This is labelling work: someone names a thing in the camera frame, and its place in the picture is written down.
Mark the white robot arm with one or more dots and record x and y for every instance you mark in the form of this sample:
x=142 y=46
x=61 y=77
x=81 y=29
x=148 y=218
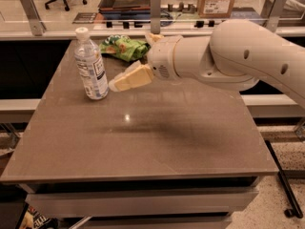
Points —
x=237 y=55

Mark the metal bracket post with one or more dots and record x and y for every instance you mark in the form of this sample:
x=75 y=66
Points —
x=272 y=14
x=37 y=26
x=155 y=16

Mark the cardboard box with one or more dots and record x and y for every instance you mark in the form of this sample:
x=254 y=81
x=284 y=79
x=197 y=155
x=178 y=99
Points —
x=214 y=8

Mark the black floor bar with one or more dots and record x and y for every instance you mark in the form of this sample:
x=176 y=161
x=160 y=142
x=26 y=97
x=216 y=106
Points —
x=284 y=176

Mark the grey table drawer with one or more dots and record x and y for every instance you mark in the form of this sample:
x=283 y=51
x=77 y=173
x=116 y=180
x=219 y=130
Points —
x=143 y=202

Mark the green snack bag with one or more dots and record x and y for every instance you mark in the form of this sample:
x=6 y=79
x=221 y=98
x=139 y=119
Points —
x=124 y=48

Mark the middle metal bracket post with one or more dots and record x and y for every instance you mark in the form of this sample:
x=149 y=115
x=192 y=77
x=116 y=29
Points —
x=155 y=16

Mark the clear plastic water bottle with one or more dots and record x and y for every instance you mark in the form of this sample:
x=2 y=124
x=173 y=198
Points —
x=90 y=65

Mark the left metal bracket post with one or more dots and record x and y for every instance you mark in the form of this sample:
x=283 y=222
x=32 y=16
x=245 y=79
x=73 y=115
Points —
x=37 y=26

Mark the right metal bracket post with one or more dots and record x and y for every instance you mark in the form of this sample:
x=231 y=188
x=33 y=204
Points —
x=272 y=14

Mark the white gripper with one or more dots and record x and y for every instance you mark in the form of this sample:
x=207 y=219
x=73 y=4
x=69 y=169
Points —
x=161 y=57

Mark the magazine under table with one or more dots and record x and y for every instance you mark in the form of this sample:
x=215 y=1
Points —
x=32 y=219

